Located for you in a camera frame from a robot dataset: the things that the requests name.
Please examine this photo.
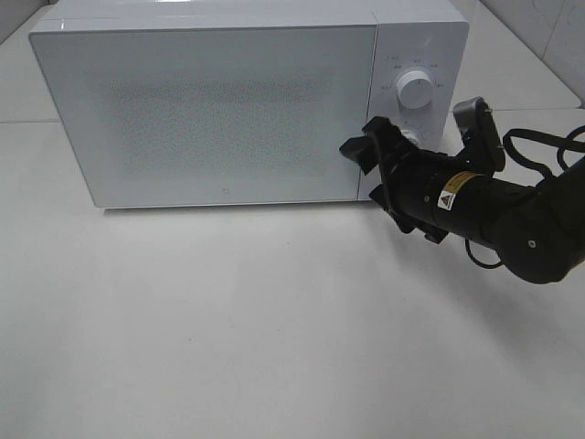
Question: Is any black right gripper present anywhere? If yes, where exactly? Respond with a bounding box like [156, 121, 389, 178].
[339, 116, 457, 242]

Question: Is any white microwave oven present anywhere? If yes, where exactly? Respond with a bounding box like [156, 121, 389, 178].
[28, 1, 469, 209]

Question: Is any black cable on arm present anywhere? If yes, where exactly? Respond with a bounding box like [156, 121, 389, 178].
[500, 125, 585, 184]

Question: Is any white microwave door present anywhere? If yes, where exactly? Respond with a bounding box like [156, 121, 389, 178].
[29, 27, 376, 209]

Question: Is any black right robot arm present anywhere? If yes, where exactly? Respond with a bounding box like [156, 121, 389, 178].
[339, 117, 584, 284]

